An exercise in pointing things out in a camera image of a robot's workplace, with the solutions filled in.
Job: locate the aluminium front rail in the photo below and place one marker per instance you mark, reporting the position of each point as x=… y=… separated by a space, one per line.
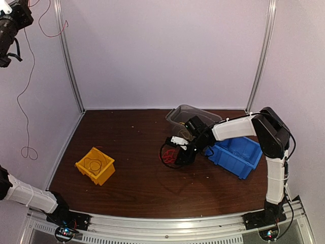
x=218 y=229

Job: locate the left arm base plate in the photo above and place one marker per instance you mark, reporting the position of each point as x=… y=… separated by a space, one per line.
x=66 y=218

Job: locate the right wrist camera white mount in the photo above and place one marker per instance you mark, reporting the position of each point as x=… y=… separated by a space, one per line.
x=176 y=141

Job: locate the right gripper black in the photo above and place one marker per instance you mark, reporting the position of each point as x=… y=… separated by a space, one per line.
x=189 y=158

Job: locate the yellow plastic bin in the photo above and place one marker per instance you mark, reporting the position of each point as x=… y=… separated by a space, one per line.
x=96 y=165

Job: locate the aluminium corner post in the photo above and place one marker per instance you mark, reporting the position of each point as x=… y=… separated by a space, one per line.
x=269 y=27
x=62 y=26

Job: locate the blue plastic bin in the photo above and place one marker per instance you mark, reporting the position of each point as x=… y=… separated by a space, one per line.
x=237 y=155

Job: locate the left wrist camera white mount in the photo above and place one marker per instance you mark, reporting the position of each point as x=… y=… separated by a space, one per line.
x=5 y=7

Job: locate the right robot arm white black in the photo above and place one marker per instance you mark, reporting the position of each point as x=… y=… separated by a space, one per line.
x=272 y=134

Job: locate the right aluminium corner post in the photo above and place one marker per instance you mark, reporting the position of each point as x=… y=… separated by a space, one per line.
x=269 y=27

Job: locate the left aluminium corner post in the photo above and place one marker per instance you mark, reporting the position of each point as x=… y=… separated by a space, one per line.
x=62 y=26

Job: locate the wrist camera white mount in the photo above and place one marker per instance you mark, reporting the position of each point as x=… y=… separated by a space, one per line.
x=176 y=141
x=5 y=7

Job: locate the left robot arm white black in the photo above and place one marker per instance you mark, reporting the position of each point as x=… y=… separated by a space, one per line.
x=12 y=188

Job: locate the clear grey plastic container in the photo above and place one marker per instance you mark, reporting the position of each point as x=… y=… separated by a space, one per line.
x=180 y=115

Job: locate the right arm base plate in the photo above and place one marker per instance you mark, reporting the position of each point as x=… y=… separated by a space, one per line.
x=262 y=218

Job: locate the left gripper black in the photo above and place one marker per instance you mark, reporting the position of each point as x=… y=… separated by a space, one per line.
x=25 y=17

